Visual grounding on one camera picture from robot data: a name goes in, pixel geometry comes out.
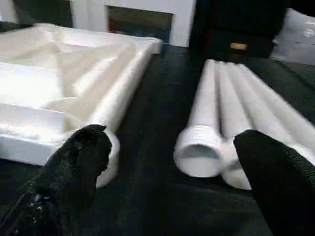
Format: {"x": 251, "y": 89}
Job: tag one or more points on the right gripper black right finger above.
{"x": 280, "y": 186}

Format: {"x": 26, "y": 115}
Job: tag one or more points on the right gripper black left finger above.
{"x": 64, "y": 182}

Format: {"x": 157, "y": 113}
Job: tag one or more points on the white plastic table top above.
{"x": 73, "y": 61}

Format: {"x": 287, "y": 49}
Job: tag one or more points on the black cabinet with gold label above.
{"x": 236, "y": 22}

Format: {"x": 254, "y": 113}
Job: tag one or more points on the white sideboard with glass doors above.
{"x": 184, "y": 22}

